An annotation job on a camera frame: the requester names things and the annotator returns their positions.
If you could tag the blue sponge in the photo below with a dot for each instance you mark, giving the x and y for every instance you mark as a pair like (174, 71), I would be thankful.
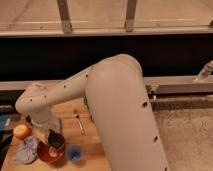
(56, 124)

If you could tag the grey tap fixture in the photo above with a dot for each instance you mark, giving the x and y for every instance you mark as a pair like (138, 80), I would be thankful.
(205, 72)

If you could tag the blue cup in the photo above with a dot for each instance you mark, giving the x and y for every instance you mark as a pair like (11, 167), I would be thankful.
(74, 153)

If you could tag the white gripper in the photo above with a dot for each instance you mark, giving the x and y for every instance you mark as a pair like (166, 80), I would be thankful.
(42, 123)

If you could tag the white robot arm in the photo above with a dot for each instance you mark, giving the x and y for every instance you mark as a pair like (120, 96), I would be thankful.
(118, 101)

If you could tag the red bowl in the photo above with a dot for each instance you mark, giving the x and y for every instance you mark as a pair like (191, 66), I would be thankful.
(49, 154)

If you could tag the orange fruit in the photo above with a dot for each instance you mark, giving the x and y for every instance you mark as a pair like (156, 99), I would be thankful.
(21, 131)

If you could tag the blue-grey cloth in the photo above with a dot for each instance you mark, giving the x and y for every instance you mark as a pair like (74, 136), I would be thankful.
(27, 151)

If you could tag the green plastic bin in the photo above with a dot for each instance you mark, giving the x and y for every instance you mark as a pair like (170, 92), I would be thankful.
(86, 102)

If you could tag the black eraser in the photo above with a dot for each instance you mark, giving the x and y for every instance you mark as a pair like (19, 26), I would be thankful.
(55, 140)

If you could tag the small dark can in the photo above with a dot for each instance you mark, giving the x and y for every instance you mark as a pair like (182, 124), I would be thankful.
(28, 119)

